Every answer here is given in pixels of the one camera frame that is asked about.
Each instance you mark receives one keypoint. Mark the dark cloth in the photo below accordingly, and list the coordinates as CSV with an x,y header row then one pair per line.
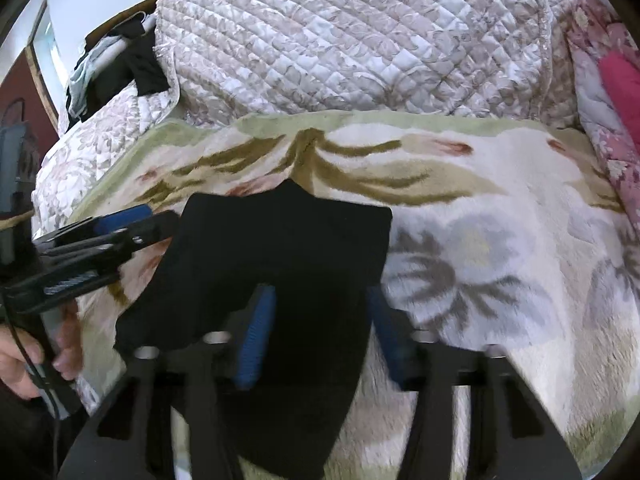
x,y
135,70

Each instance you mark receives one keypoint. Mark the grey-white quilted bedspread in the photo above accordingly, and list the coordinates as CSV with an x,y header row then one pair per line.
x,y
350,45

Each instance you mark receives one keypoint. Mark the light blue cloth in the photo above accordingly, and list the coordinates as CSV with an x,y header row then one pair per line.
x,y
85,85

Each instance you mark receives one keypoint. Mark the black pants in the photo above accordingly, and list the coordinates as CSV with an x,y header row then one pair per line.
x,y
290,280

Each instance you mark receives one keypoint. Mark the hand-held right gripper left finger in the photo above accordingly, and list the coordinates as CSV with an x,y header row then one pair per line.
x,y
256,340

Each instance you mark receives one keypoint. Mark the floral fleece blanket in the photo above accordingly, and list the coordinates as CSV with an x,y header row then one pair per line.
x,y
475,240

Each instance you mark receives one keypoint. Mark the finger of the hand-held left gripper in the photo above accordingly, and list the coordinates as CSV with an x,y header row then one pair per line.
x,y
75,282
120,220

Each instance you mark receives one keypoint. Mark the brown wooden door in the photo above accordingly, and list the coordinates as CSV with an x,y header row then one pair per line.
x,y
22,125

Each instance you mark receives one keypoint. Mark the pink floral comforter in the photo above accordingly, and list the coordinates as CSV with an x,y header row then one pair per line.
x,y
610,90

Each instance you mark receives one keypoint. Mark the wooden headboard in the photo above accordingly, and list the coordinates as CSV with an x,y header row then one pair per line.
x,y
117,22

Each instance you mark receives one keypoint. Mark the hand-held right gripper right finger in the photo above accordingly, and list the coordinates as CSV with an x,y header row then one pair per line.
x,y
392,345

